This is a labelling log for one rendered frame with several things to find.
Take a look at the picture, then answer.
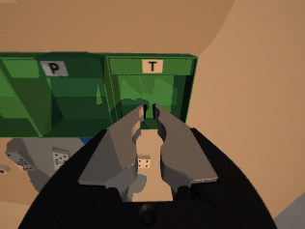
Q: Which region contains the tan domino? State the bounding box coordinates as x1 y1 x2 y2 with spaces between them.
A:
52 149 70 170
4 149 38 171
137 156 151 168

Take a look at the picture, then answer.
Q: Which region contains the green rack of three bins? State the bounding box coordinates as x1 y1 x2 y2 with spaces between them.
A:
0 52 199 138

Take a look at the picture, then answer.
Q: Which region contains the blue usb stick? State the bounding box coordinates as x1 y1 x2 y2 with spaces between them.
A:
79 137 93 144

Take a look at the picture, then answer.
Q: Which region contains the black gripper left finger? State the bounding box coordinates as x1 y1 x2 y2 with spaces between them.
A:
17 103 147 229

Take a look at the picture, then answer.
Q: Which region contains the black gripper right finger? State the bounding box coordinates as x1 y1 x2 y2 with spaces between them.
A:
152 103 278 229

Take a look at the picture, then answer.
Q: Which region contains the grey hex nut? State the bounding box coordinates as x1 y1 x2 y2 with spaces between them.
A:
0 165 12 175

